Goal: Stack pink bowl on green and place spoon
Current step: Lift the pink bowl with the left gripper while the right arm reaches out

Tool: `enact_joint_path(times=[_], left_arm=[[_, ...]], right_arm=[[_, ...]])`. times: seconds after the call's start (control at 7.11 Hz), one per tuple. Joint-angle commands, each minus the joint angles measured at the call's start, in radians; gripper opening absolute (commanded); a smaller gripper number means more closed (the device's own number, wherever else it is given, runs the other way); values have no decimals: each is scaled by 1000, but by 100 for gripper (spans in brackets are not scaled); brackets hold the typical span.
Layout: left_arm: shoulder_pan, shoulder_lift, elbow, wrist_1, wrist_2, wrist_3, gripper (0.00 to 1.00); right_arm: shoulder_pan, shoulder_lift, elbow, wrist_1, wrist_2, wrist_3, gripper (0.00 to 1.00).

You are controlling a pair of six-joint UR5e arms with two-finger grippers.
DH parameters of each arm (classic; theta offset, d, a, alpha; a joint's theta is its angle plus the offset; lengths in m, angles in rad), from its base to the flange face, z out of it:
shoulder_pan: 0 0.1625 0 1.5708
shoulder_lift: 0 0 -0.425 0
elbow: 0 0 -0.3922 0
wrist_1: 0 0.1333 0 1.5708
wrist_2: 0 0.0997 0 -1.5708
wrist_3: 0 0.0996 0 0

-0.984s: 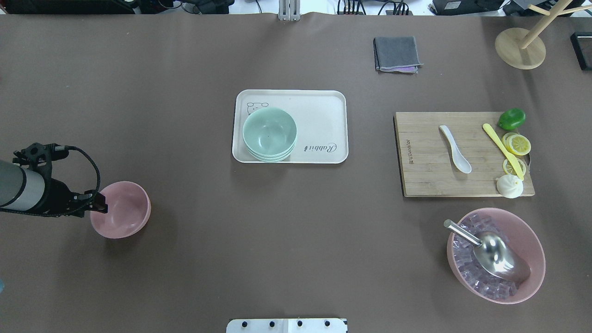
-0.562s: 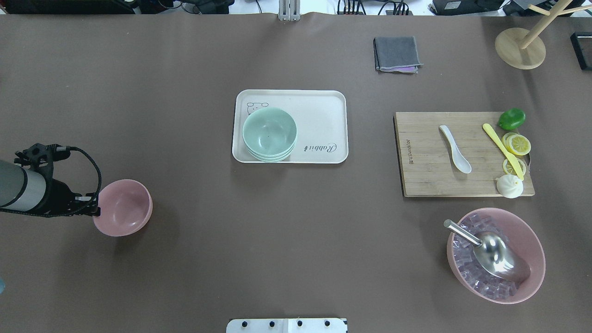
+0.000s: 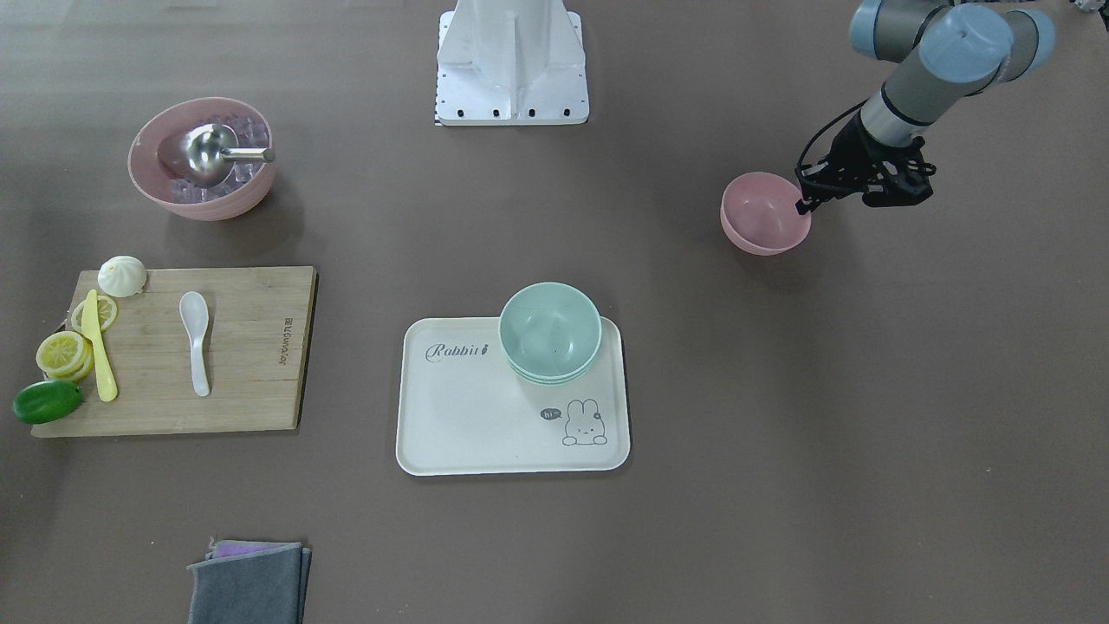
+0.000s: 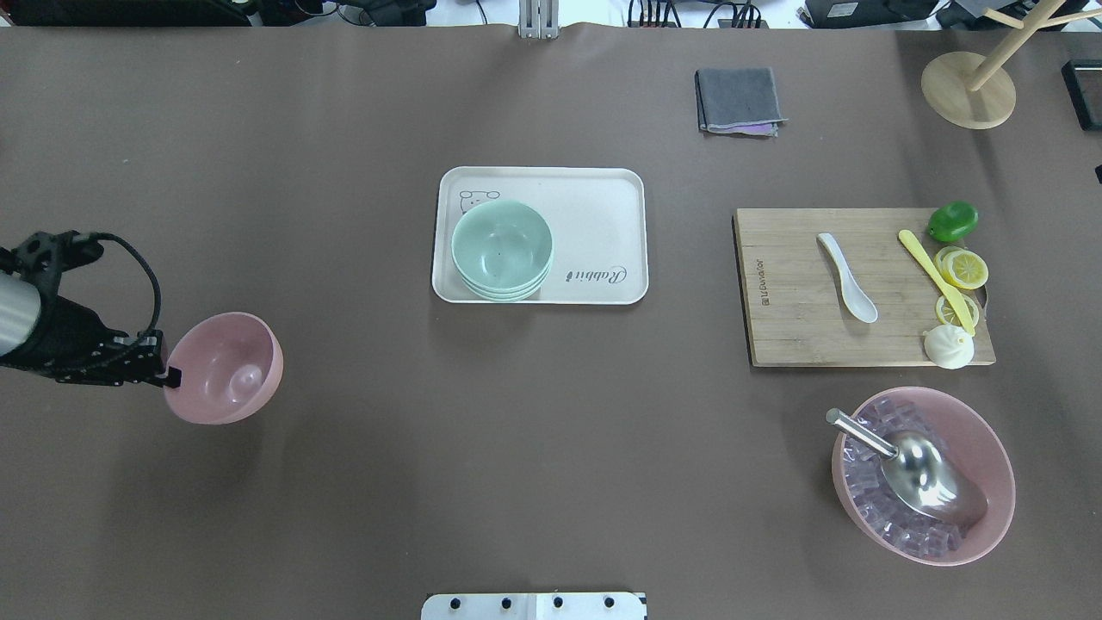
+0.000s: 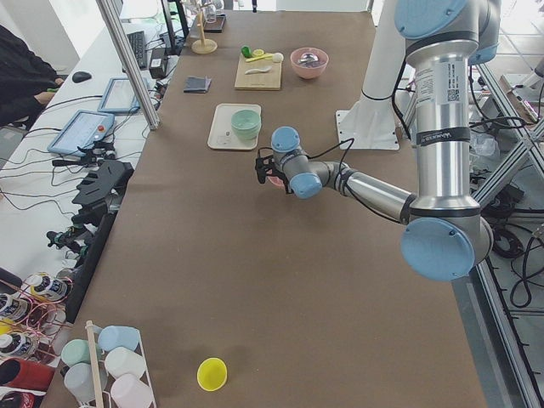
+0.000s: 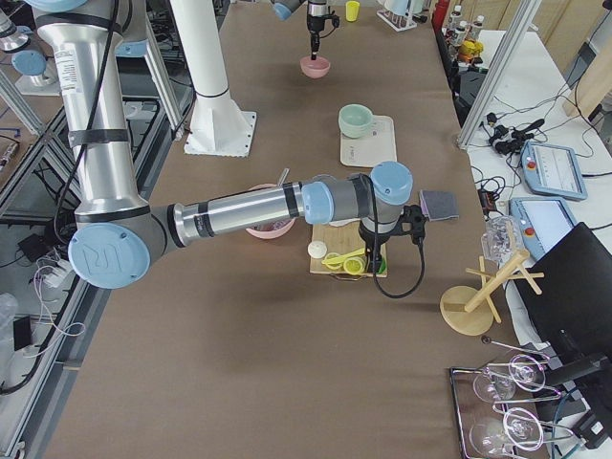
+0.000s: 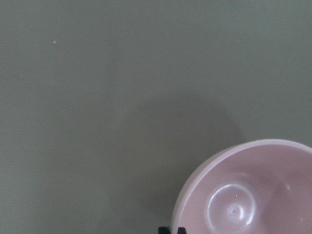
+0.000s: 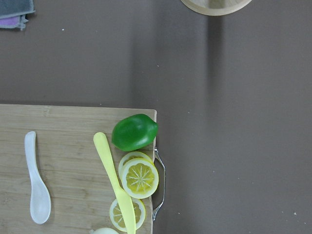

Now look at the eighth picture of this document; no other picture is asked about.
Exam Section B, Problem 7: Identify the white ceramic spoon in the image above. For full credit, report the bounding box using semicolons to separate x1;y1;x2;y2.
24;131;51;225

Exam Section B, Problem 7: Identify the green lime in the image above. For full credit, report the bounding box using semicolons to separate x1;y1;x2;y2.
112;114;158;151

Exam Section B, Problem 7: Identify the yellow plastic knife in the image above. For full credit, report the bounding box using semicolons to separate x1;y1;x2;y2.
93;132;136;234

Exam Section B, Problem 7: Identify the bamboo cutting board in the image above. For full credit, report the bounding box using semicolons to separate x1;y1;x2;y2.
0;104;157;234

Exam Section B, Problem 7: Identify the wooden cup stand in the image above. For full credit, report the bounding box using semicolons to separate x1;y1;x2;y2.
181;0;252;16

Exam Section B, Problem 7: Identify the grey folded cloth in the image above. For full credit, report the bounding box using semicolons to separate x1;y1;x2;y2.
0;0;35;30

